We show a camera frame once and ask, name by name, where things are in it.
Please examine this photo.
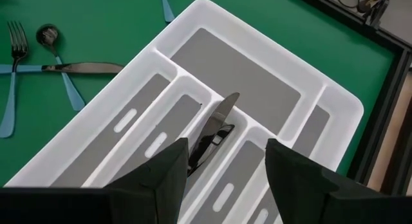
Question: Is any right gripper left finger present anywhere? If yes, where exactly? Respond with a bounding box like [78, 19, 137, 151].
[0, 137, 189, 224]

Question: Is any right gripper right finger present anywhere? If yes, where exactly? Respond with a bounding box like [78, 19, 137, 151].
[265, 138, 412, 224]

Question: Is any spoon with blue handle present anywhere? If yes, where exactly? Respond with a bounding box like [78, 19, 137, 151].
[35, 23, 86, 113]

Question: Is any white plastic cutlery tray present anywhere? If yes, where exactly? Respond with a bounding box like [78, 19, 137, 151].
[3, 0, 365, 224]

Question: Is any fork with blue handle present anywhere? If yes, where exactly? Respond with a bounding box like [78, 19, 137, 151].
[160, 0, 176, 24]
[0, 20, 29, 139]

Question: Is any green table mat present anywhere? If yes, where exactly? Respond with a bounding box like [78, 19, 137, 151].
[0, 0, 396, 186]

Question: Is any black aluminium table frame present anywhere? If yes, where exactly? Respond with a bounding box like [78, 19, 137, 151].
[288, 0, 412, 196]

